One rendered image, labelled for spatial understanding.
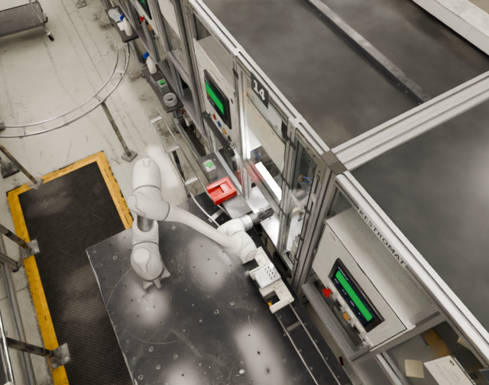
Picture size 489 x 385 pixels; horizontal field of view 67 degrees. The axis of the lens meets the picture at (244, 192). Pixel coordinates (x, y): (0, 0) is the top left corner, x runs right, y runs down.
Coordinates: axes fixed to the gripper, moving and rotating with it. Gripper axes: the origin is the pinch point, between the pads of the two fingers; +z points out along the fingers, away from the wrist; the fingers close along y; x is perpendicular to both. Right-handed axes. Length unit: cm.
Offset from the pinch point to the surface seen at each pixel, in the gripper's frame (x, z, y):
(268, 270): -29.2, -24.5, -8.7
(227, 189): 29.7, -20.2, -6.5
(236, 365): -61, -63, -35
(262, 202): 12.1, -4.3, -9.7
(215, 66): 39, -18, 82
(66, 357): 14, -168, -107
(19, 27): 399, -114, -82
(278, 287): -38.8, -23.2, -14.7
